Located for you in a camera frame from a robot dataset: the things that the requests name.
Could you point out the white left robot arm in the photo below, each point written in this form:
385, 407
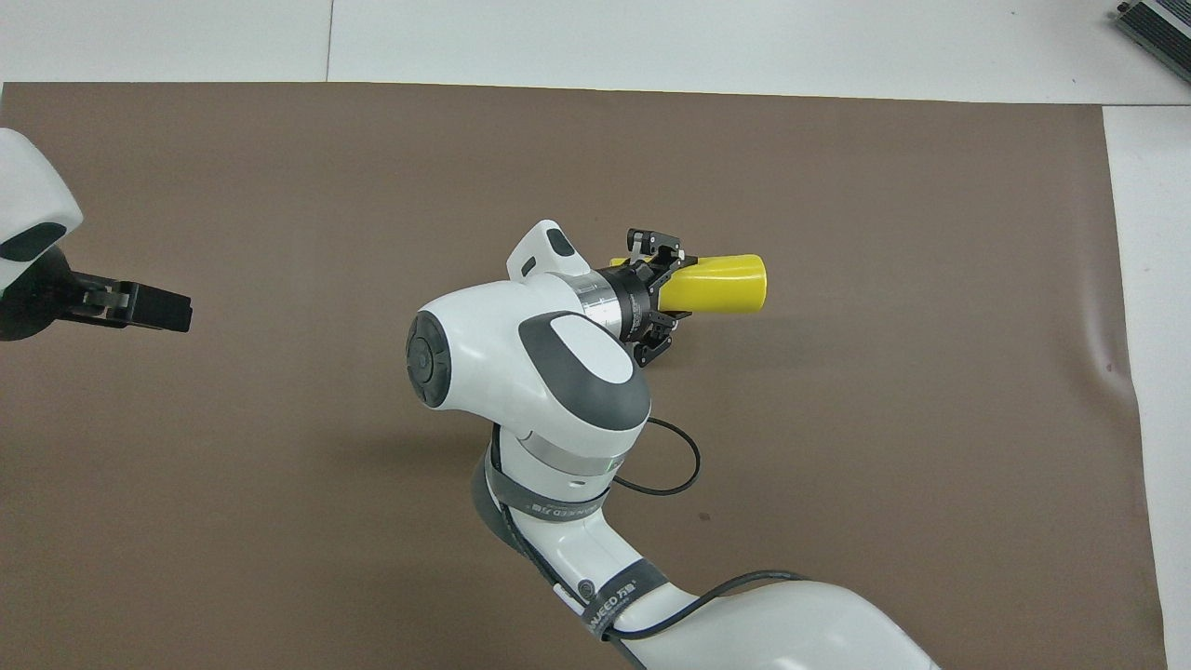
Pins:
33, 186

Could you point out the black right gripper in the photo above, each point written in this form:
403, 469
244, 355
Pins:
633, 302

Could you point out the grey ribbed metal device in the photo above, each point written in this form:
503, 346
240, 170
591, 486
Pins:
1163, 23

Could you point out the yellow squeeze bottle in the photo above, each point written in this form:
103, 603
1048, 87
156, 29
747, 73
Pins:
726, 284

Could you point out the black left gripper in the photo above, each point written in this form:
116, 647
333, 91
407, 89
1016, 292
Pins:
33, 302

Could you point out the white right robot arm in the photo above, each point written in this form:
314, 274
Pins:
521, 354

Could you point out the brown paper mat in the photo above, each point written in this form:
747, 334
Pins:
279, 512

